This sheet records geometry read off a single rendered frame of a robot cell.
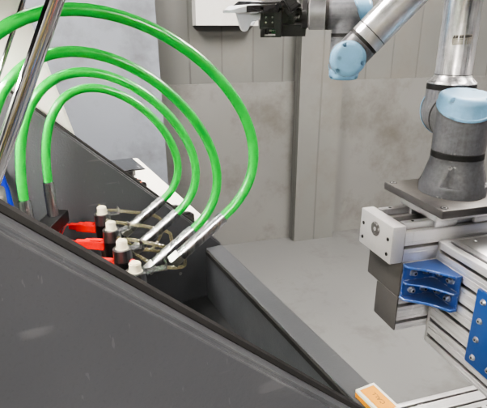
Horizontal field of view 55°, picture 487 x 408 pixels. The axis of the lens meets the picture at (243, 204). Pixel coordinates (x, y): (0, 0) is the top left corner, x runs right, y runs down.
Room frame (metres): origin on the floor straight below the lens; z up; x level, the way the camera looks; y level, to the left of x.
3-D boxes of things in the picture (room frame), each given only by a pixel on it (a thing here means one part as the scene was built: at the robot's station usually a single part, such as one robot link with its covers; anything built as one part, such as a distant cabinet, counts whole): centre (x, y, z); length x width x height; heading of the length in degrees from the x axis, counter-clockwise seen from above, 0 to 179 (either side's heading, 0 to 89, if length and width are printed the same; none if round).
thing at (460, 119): (1.07, -0.50, 1.20); 0.13 x 0.12 x 0.14; 171
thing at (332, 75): (1.22, -0.25, 1.34); 0.11 x 0.08 x 0.11; 171
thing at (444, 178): (1.06, -0.49, 1.09); 0.15 x 0.15 x 0.10
